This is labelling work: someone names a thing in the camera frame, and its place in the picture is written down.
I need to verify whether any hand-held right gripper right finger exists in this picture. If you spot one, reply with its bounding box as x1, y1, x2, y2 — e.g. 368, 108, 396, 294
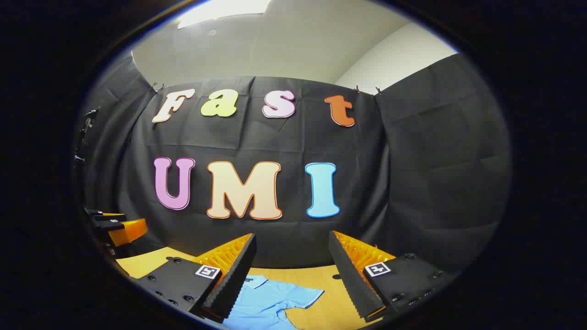
328, 231, 459, 321

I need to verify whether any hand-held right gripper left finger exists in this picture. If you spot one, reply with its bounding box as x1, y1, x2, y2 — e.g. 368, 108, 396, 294
138, 233, 257, 324

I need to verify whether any black backdrop cloth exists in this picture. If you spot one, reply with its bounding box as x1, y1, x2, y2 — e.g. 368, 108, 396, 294
76, 50, 512, 275

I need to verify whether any light blue T-shirt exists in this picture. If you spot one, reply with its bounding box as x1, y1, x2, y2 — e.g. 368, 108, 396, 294
222, 275, 325, 330

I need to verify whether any white ceiling light panel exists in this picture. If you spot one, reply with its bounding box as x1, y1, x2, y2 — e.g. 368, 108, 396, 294
177, 0, 273, 29

